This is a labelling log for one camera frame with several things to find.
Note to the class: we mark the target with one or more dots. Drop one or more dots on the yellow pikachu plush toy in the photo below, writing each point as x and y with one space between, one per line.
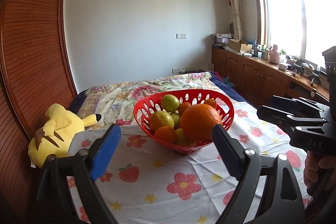
57 133

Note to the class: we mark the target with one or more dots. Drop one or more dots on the red perforated plastic basket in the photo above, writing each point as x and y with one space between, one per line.
145 107

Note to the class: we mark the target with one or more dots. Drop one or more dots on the orange in basket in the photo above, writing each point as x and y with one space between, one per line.
211 102

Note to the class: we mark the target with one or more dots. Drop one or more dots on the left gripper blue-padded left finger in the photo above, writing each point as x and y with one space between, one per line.
54 200

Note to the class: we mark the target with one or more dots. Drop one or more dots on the white wall switch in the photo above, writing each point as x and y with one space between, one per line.
181 36

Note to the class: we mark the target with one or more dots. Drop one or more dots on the pink kettle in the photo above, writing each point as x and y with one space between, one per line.
274 55

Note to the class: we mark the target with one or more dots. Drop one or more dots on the wooden slatted wardrobe door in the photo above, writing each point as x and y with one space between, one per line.
34 61

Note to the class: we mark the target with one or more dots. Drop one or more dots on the floral bed quilt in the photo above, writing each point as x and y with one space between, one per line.
115 102

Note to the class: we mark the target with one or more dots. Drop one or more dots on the white fruit-print towel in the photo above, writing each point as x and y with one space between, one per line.
148 183

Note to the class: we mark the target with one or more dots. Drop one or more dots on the green apple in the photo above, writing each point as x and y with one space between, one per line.
161 119

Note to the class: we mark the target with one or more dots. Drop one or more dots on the yellow lemon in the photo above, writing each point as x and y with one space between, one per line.
181 138

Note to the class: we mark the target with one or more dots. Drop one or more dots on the medium tangerine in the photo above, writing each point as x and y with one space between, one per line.
166 134

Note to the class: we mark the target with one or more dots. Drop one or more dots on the cardboard box on cabinet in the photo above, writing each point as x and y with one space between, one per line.
240 46

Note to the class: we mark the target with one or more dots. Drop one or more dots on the wooden sideboard cabinet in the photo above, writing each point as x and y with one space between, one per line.
257 80

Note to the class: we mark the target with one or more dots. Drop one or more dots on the large orange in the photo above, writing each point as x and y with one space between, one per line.
197 122

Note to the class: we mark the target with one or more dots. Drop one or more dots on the wood-framed window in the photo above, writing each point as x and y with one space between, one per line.
300 28

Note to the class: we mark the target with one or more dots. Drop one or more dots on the small tangerine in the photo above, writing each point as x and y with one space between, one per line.
182 107

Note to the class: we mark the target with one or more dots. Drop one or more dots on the yellow pear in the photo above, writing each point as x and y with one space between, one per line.
176 118

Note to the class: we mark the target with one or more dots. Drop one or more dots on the person's right hand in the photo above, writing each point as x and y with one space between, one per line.
313 164

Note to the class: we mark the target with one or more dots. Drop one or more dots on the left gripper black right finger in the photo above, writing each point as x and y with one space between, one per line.
281 200

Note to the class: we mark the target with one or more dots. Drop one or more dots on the small green fruit in basket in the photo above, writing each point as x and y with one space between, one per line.
170 103

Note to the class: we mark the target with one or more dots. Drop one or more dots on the wall power strip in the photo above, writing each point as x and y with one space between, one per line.
176 71

